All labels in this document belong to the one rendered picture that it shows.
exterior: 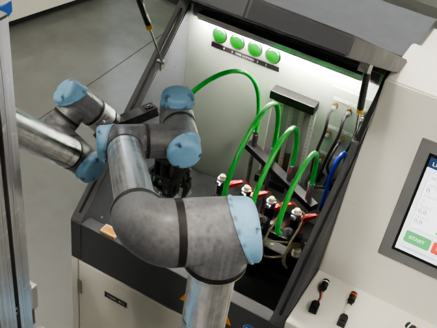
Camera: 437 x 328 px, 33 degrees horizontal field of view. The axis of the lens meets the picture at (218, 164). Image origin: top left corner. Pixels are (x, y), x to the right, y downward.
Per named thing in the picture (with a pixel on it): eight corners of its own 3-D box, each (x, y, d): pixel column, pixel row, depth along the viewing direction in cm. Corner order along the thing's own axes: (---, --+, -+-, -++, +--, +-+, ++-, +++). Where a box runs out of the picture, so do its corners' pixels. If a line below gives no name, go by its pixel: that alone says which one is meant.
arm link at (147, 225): (110, 285, 119) (95, 159, 162) (178, 281, 121) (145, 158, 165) (110, 222, 114) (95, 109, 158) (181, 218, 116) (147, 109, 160)
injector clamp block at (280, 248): (190, 247, 231) (194, 212, 221) (207, 228, 238) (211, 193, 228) (288, 296, 220) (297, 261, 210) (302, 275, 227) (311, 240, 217)
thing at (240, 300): (81, 261, 227) (80, 224, 217) (90, 252, 230) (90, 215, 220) (260, 356, 207) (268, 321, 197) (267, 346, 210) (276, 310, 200)
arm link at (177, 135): (149, 172, 157) (145, 140, 165) (201, 170, 159) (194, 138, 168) (151, 143, 152) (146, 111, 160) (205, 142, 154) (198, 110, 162)
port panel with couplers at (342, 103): (307, 172, 231) (328, 90, 211) (312, 166, 233) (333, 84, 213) (346, 189, 226) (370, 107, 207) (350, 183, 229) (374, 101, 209)
